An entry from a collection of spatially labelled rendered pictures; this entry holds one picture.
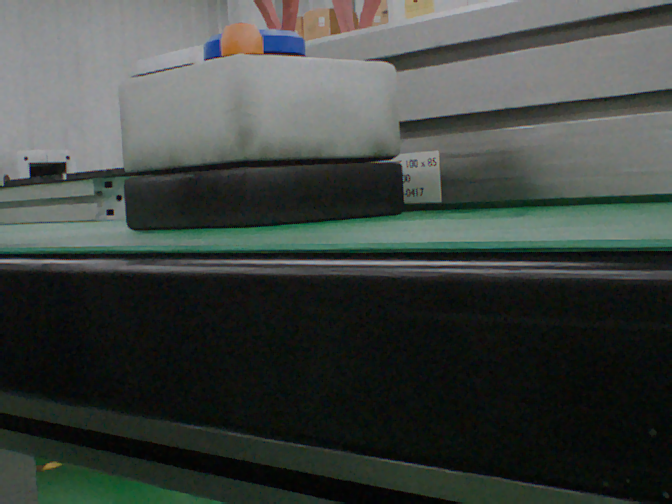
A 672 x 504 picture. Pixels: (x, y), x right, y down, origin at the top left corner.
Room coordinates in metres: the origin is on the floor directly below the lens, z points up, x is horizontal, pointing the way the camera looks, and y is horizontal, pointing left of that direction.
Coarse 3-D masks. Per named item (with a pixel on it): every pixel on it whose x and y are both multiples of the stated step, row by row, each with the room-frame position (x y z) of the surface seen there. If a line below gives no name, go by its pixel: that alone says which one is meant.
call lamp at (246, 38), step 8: (232, 24) 0.36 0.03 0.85; (240, 24) 0.36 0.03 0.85; (248, 24) 0.36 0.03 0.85; (224, 32) 0.36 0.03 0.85; (232, 32) 0.36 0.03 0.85; (240, 32) 0.36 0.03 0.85; (248, 32) 0.36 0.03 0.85; (256, 32) 0.36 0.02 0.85; (224, 40) 0.36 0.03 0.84; (232, 40) 0.36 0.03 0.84; (240, 40) 0.36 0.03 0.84; (248, 40) 0.36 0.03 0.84; (256, 40) 0.36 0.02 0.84; (224, 48) 0.36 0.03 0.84; (232, 48) 0.36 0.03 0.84; (240, 48) 0.36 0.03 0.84; (248, 48) 0.36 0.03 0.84; (256, 48) 0.36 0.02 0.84; (224, 56) 0.36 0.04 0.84
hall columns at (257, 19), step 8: (232, 0) 8.90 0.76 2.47; (240, 0) 8.96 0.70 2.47; (248, 0) 8.90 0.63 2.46; (272, 0) 8.89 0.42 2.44; (232, 8) 8.90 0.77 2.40; (240, 8) 8.96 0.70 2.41; (248, 8) 8.70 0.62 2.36; (256, 8) 8.74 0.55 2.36; (232, 16) 8.89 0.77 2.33; (240, 16) 8.96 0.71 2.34; (248, 16) 8.91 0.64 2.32; (256, 16) 8.74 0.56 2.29; (256, 24) 8.74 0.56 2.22; (264, 24) 8.80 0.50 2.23
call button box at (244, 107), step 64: (192, 64) 0.38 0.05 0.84; (256, 64) 0.36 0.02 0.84; (320, 64) 0.38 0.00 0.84; (384, 64) 0.40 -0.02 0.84; (128, 128) 0.40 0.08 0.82; (192, 128) 0.37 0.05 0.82; (256, 128) 0.36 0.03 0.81; (320, 128) 0.38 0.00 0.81; (384, 128) 0.40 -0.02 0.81; (128, 192) 0.41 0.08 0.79; (192, 192) 0.38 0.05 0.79; (256, 192) 0.36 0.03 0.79; (320, 192) 0.38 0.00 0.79; (384, 192) 0.40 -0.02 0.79
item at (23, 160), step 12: (0, 156) 1.51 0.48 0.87; (12, 156) 1.47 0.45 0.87; (24, 156) 1.47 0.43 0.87; (36, 156) 1.48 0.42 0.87; (48, 156) 1.49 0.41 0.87; (60, 156) 1.50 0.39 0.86; (72, 156) 1.52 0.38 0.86; (0, 168) 1.51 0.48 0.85; (12, 168) 1.48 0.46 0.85; (24, 168) 1.47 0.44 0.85; (36, 168) 1.51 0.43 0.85; (48, 168) 1.52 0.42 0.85; (60, 168) 1.52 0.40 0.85; (72, 168) 1.52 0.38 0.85; (0, 180) 1.51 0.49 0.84
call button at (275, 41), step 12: (216, 36) 0.40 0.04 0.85; (264, 36) 0.39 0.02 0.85; (276, 36) 0.39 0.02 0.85; (288, 36) 0.40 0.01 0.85; (300, 36) 0.40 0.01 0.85; (204, 48) 0.40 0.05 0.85; (216, 48) 0.39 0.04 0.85; (264, 48) 0.39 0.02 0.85; (276, 48) 0.39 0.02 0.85; (288, 48) 0.39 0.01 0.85; (300, 48) 0.40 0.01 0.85; (204, 60) 0.41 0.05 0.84
